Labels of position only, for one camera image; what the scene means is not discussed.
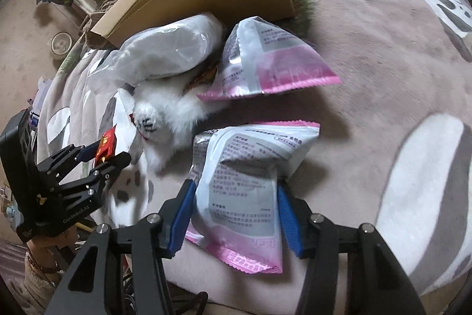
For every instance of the white plush cat toy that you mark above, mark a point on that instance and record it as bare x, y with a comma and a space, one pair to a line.
173, 115

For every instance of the red snack packet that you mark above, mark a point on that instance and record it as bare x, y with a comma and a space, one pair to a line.
107, 145

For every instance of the pink white snack bag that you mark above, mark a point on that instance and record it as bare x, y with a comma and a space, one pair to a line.
265, 56
239, 189

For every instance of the brown snack packet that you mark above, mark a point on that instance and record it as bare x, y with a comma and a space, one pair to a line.
204, 77

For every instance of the person's left forearm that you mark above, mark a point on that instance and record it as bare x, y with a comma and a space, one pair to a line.
37, 274

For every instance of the clear plastic package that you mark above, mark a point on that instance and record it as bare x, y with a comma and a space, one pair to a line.
166, 49

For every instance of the panda print blanket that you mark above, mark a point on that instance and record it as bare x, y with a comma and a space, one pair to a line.
368, 60

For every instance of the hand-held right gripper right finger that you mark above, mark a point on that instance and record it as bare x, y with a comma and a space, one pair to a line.
289, 222

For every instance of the small white fan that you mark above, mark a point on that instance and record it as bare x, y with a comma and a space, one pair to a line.
59, 43

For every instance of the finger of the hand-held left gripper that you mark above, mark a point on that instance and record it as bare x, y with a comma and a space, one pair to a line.
88, 150
114, 163

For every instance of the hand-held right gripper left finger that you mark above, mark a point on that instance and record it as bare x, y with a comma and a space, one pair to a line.
180, 222

